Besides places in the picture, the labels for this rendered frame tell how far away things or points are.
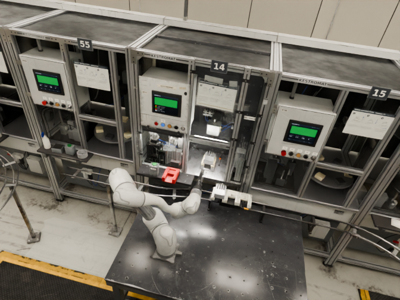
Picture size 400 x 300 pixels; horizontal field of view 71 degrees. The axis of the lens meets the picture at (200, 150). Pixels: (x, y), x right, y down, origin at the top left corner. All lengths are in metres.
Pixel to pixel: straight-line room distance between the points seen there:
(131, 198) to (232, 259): 1.07
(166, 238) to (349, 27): 4.79
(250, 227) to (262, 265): 0.37
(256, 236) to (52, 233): 2.23
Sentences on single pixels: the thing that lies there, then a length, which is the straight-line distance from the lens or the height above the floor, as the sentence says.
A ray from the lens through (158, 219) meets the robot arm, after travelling 2.30.
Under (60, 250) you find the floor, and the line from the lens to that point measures 3.46.
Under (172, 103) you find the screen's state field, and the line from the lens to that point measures 2.30.
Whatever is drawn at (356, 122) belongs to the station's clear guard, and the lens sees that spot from 2.38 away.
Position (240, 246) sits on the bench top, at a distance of 2.55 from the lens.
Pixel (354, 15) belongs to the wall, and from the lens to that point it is 5.82.
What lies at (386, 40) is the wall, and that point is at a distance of 6.07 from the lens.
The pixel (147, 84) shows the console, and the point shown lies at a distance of 2.34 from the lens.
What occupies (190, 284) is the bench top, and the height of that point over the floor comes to 0.68.
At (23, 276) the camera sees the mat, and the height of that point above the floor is 0.01.
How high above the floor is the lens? 2.75
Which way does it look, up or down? 37 degrees down
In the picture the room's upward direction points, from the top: 6 degrees clockwise
